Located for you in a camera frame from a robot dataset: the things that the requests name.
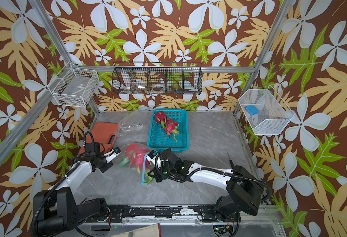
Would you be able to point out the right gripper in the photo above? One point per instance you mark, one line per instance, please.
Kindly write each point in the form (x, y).
(156, 174)

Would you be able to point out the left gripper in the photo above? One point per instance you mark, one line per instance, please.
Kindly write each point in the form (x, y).
(108, 165)

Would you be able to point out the clear zip-top bag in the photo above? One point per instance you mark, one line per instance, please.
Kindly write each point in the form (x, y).
(133, 124)
(141, 164)

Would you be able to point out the dragon fruit bag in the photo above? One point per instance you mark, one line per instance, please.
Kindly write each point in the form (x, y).
(160, 118)
(171, 129)

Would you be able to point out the dragon fruit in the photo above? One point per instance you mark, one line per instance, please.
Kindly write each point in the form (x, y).
(127, 156)

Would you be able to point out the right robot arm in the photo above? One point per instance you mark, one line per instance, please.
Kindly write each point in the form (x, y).
(245, 192)

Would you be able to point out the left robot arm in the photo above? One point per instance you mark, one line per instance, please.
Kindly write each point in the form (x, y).
(55, 210)

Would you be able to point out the red plastic tool case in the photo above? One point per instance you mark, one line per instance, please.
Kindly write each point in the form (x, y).
(105, 133)

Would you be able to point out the teal plastic basket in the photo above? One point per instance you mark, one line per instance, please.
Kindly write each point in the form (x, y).
(159, 141)

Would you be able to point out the blue sponge in basket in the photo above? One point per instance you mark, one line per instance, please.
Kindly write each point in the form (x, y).
(252, 110)

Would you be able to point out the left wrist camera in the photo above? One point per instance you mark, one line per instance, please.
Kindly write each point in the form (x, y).
(111, 155)

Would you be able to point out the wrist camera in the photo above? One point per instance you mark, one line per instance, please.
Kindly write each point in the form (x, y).
(153, 158)
(111, 155)

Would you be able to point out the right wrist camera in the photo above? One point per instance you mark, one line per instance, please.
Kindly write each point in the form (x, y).
(153, 158)

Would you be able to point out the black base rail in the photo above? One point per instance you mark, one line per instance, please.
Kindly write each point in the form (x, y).
(170, 214)

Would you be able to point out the black handled screwdriver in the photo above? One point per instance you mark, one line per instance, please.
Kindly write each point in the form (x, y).
(230, 161)

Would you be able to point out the white wire basket left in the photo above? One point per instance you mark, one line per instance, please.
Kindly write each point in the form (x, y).
(75, 87)

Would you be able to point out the white wire basket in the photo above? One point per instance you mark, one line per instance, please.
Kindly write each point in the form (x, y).
(75, 87)
(274, 113)

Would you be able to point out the black wire wall basket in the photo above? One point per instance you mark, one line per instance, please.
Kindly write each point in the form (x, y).
(157, 78)

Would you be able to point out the white wire basket right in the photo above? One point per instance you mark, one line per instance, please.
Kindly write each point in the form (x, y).
(274, 113)

